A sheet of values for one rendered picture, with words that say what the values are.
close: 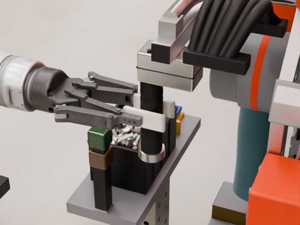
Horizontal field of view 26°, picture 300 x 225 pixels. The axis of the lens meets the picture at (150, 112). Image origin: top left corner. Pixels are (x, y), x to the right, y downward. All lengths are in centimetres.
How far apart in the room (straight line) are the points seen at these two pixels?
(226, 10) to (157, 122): 22
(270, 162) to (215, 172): 140
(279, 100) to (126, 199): 69
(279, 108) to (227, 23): 14
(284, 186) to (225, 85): 31
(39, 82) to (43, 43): 200
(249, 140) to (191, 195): 86
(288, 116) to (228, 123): 166
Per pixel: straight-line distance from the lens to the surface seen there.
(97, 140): 129
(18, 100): 109
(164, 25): 93
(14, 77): 109
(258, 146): 131
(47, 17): 333
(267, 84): 106
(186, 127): 167
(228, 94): 110
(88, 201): 145
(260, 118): 127
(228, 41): 89
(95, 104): 103
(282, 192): 81
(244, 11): 90
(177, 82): 95
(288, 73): 84
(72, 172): 225
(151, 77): 97
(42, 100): 107
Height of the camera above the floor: 140
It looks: 34 degrees down
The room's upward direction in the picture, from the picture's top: straight up
